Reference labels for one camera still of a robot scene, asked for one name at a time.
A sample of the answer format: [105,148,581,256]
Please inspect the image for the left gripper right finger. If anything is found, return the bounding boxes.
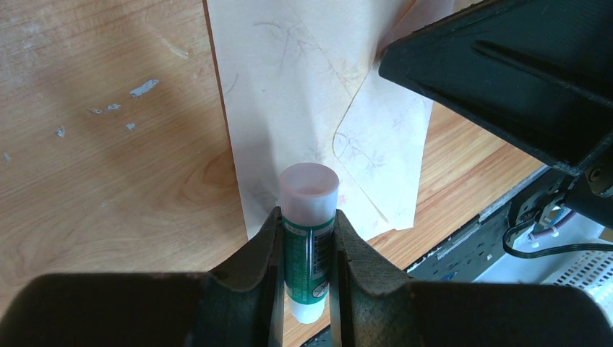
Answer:
[330,211,612,346]

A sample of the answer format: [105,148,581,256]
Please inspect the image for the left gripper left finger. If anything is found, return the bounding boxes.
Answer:
[1,207,284,346]

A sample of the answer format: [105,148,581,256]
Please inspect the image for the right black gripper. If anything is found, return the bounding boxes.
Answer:
[379,1,612,227]

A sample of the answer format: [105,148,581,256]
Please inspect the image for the green white glue stick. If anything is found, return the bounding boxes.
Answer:
[280,163,339,325]

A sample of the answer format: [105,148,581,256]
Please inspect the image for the cream paper envelope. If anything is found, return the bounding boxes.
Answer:
[207,1,454,240]

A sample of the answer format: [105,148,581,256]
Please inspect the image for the white perforated basket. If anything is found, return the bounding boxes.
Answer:
[544,251,612,310]

